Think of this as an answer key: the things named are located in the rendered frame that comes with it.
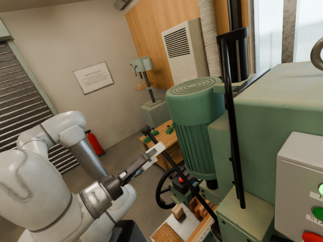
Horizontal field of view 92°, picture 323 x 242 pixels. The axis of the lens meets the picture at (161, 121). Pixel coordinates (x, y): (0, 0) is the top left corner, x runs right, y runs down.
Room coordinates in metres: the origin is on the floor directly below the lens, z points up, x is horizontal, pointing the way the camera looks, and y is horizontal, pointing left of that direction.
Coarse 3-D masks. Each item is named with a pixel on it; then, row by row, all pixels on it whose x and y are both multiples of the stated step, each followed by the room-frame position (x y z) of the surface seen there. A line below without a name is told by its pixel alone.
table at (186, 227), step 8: (176, 200) 0.60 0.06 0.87; (184, 208) 0.52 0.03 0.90; (184, 216) 0.48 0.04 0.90; (192, 216) 0.47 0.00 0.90; (200, 216) 0.46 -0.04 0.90; (176, 224) 0.46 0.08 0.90; (184, 224) 0.45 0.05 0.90; (192, 224) 0.44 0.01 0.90; (176, 232) 0.42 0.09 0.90; (184, 232) 0.41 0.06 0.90; (192, 232) 0.40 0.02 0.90; (152, 240) 0.42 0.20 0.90; (184, 240) 0.39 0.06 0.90
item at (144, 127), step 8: (144, 128) 0.47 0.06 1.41; (152, 136) 0.46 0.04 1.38; (168, 160) 0.41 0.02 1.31; (176, 168) 0.39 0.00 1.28; (184, 176) 0.37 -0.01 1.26; (192, 192) 0.34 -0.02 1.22; (200, 200) 0.32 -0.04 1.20; (208, 208) 0.30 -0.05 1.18; (216, 216) 0.29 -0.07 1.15; (216, 224) 0.27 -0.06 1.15; (216, 232) 0.26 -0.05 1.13
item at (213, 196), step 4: (204, 180) 0.50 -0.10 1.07; (200, 184) 0.48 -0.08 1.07; (204, 184) 0.47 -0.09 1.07; (200, 188) 0.47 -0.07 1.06; (204, 188) 0.46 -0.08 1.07; (208, 188) 0.45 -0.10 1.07; (200, 192) 0.48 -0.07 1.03; (204, 192) 0.46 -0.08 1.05; (208, 192) 0.44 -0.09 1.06; (212, 192) 0.43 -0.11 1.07; (216, 192) 0.42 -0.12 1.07; (204, 196) 0.46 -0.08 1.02; (208, 196) 0.44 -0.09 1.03; (212, 196) 0.42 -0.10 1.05; (216, 196) 0.41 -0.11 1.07; (212, 200) 0.43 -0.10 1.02; (216, 200) 0.41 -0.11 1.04; (220, 200) 0.39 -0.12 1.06; (216, 204) 0.41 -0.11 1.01
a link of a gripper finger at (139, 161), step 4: (144, 152) 0.38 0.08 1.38; (140, 156) 0.38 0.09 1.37; (136, 160) 0.37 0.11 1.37; (140, 160) 0.37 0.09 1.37; (144, 160) 0.37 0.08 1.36; (132, 164) 0.37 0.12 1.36; (136, 164) 0.37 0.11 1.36; (140, 164) 0.36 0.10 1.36; (124, 168) 0.37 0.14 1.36; (128, 168) 0.37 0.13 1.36; (132, 168) 0.36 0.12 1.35; (136, 168) 0.36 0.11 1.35; (120, 172) 0.36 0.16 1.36; (128, 172) 0.36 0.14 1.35; (132, 172) 0.36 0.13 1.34; (124, 176) 0.35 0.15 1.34; (128, 176) 0.36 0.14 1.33
